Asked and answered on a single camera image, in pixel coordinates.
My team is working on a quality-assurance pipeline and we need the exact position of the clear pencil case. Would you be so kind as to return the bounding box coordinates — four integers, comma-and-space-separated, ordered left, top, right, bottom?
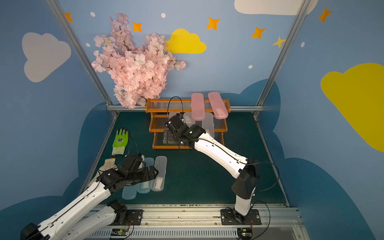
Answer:
162, 112, 181, 144
183, 112, 196, 127
151, 156, 168, 192
202, 113, 215, 138

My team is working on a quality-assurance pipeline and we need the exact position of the pink pencil case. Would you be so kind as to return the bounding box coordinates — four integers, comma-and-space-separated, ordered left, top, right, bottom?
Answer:
191, 93, 205, 121
208, 92, 229, 120

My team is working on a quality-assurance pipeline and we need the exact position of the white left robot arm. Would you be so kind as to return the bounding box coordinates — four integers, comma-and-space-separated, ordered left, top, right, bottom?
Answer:
20, 154, 159, 240

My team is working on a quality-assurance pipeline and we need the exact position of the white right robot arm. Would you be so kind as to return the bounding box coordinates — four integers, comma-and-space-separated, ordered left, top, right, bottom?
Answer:
165, 114, 259, 217

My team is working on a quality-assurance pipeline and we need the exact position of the blue pencil case inner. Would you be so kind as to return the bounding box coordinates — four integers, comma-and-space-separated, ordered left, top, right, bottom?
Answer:
137, 157, 155, 194

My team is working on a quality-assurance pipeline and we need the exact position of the blue pencil case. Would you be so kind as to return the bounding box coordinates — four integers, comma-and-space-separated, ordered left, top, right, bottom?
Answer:
137, 157, 155, 194
122, 185, 138, 200

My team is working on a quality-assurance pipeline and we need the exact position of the blue pencil case outer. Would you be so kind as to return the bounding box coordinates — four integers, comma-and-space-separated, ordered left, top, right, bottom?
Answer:
122, 185, 138, 200

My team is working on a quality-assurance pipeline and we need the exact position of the white cotton glove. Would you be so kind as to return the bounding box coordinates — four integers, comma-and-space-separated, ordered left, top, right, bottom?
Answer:
88, 158, 117, 187

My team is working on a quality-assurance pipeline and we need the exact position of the green work glove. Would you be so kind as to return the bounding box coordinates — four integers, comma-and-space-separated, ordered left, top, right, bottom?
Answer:
112, 128, 130, 156

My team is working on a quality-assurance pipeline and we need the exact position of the left controller board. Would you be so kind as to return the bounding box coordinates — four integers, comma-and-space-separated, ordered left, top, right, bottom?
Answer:
110, 229, 129, 238

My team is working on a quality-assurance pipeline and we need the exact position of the controller board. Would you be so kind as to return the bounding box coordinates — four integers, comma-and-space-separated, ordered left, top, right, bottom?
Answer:
110, 229, 129, 238
237, 228, 253, 240

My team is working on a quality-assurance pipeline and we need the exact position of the pink cherry blossom tree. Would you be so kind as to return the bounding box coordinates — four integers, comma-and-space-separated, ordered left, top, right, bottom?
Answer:
92, 13, 187, 109

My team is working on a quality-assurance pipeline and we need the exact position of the right controller board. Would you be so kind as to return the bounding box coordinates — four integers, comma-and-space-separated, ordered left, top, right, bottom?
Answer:
237, 228, 253, 240

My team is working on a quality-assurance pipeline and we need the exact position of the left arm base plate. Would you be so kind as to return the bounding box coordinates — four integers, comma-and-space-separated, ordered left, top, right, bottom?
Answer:
111, 209, 144, 226

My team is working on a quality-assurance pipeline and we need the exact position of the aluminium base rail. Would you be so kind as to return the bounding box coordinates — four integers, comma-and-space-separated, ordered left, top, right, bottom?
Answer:
87, 203, 310, 240

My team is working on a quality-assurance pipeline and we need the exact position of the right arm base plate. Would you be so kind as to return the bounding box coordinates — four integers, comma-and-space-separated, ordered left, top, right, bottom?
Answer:
220, 208, 262, 226

